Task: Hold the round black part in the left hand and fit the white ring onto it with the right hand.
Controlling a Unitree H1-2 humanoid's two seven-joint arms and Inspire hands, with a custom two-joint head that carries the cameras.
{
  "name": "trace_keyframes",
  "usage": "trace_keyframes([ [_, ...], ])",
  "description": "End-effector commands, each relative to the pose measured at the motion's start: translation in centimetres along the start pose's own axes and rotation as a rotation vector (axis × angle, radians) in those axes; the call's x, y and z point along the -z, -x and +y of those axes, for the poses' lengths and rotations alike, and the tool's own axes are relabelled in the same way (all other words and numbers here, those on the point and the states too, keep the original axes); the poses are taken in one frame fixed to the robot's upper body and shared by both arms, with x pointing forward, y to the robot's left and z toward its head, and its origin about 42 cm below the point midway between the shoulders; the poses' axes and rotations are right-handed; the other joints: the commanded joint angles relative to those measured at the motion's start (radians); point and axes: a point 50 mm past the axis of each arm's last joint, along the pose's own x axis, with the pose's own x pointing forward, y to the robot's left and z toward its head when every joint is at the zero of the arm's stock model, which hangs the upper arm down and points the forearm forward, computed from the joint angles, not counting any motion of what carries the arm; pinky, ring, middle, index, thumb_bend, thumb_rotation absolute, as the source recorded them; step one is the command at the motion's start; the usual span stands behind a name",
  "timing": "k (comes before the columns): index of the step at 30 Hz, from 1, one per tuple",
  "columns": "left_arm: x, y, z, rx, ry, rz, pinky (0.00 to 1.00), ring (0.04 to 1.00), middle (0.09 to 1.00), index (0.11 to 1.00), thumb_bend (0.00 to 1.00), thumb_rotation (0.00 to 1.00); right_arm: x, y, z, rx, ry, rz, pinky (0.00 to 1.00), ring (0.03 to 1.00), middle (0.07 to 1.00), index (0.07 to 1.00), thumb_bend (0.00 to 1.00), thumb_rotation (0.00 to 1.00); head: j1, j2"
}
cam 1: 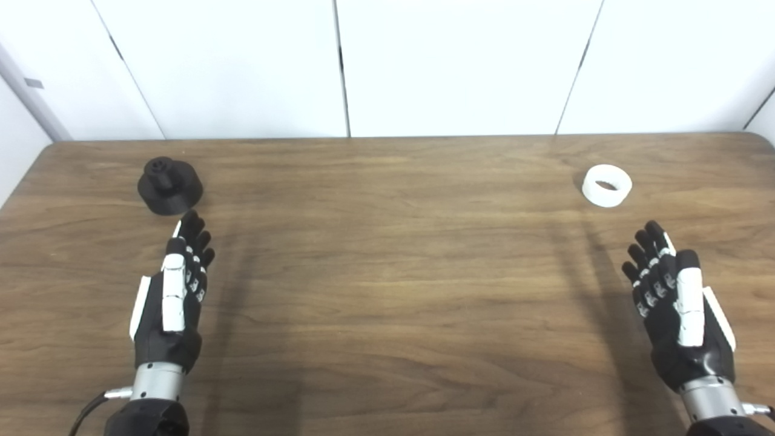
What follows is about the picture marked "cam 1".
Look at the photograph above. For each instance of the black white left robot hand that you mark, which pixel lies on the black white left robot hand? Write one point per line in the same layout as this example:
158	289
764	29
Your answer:
175	339

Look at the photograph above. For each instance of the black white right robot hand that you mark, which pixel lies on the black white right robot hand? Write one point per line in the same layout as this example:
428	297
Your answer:
690	357

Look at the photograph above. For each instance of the round black part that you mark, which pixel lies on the round black part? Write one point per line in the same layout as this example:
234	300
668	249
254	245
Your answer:
175	203

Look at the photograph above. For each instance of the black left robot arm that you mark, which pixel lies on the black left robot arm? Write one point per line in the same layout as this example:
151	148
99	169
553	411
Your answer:
154	384

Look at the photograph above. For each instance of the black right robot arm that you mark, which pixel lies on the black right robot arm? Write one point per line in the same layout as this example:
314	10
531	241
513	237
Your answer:
711	399

